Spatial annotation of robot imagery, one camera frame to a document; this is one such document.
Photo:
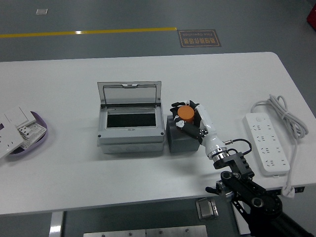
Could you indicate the orange cylinder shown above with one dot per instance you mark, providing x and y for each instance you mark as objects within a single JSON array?
[{"x": 186, "y": 113}]

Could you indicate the brown floor sign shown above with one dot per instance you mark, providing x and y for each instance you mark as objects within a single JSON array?
[{"x": 199, "y": 38}]

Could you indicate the purple plastic tray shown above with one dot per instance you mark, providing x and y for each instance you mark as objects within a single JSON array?
[{"x": 37, "y": 143}]

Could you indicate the white wall switch plate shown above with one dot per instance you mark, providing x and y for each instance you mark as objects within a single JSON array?
[{"x": 18, "y": 116}]

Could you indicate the white table leg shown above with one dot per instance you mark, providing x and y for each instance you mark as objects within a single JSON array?
[
  {"x": 56, "y": 224},
  {"x": 238, "y": 219}
]

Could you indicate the metal bracket block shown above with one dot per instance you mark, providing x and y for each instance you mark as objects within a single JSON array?
[{"x": 207, "y": 209}]

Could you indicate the small white socket module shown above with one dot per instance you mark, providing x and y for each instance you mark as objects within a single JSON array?
[{"x": 24, "y": 132}]

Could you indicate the black table control panel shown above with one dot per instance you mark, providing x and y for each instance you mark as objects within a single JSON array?
[{"x": 299, "y": 189}]

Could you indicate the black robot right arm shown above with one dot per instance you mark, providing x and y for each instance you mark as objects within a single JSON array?
[{"x": 249, "y": 187}]

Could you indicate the white power strip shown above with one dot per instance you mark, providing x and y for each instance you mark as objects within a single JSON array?
[{"x": 267, "y": 145}]

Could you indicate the red object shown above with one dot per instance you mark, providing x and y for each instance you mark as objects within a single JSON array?
[{"x": 311, "y": 14}]

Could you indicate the grey metal base plate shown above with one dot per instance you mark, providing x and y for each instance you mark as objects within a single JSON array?
[{"x": 145, "y": 232}]

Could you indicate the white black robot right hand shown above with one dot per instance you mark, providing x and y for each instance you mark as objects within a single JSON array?
[{"x": 211, "y": 140}]

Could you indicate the yellow floor tape line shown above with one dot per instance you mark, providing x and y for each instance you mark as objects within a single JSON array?
[{"x": 86, "y": 32}]

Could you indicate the white perforated panel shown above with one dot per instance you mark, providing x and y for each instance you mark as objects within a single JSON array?
[{"x": 37, "y": 130}]

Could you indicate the small metal floor plate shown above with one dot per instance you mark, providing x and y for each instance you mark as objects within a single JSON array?
[{"x": 41, "y": 11}]

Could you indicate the grey plastic enclosure box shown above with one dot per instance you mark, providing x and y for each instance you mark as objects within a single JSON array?
[{"x": 130, "y": 140}]

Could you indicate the large white socket panel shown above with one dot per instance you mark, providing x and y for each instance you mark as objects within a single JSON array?
[{"x": 8, "y": 138}]

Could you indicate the grey cube block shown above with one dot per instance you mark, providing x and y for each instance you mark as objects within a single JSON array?
[{"x": 182, "y": 145}]

